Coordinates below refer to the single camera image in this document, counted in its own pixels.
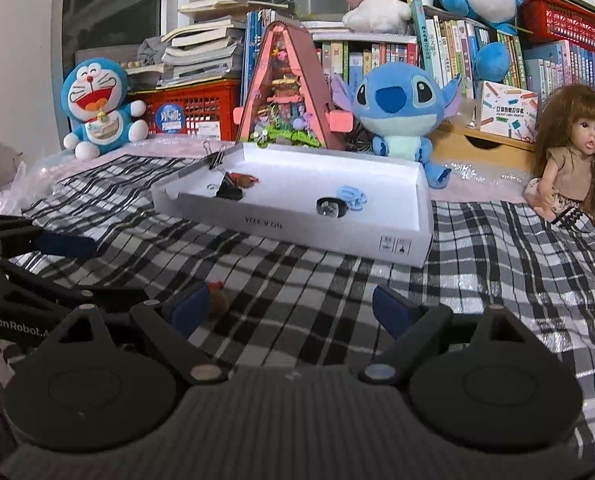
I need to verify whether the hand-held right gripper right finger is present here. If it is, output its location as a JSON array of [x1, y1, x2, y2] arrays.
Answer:
[[358, 286, 545, 385]]

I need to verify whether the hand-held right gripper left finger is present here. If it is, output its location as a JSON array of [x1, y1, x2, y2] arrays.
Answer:
[[58, 284, 228, 386]]

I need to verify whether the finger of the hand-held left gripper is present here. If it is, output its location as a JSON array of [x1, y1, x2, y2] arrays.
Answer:
[[0, 215, 98, 261], [0, 260, 151, 313]]

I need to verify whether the black round lid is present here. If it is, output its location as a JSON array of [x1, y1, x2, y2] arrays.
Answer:
[[315, 196, 351, 220]]

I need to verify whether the blue plastic clip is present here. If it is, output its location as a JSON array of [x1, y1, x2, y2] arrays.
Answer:
[[335, 185, 369, 210]]

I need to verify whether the black binder clip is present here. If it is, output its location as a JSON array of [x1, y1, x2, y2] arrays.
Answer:
[[202, 142, 228, 173], [208, 172, 243, 200]]

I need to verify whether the white cardboard box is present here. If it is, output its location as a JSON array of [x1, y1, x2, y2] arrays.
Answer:
[[150, 141, 434, 268]]

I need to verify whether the black white plaid blanket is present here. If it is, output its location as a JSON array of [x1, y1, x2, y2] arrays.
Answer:
[[8, 152, 595, 466]]

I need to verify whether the blue cat plush toy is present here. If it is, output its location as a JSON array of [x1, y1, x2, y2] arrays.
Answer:
[[60, 57, 148, 161]]

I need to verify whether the wooden drawer box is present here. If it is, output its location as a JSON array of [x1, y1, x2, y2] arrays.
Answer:
[[430, 120, 541, 173]]

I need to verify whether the red plastic basket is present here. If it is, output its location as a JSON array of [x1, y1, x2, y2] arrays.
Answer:
[[128, 80, 241, 142], [520, 0, 595, 56]]

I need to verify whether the blue alien plush toy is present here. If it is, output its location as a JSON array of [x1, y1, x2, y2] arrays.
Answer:
[[330, 62, 463, 191]]

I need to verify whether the grey cloth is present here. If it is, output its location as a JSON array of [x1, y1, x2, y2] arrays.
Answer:
[[138, 37, 171, 66]]

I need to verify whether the white printer carton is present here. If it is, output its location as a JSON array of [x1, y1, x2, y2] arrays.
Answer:
[[475, 80, 539, 141]]

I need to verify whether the white framed window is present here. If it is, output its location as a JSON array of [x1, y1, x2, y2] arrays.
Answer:
[[52, 0, 171, 76]]

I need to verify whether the long haired baby doll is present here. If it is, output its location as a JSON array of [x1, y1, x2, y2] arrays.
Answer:
[[523, 84, 595, 233]]

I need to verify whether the stack of white books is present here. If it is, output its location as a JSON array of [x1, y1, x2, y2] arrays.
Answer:
[[160, 0, 248, 88]]

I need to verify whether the pink triangular diorama house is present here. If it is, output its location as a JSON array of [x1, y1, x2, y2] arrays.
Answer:
[[234, 21, 353, 151]]

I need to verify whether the row of colourful books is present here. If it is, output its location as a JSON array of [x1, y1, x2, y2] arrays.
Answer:
[[245, 0, 595, 111]]

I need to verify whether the black wire frame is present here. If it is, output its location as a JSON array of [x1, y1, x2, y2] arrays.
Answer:
[[350, 124, 379, 154]]

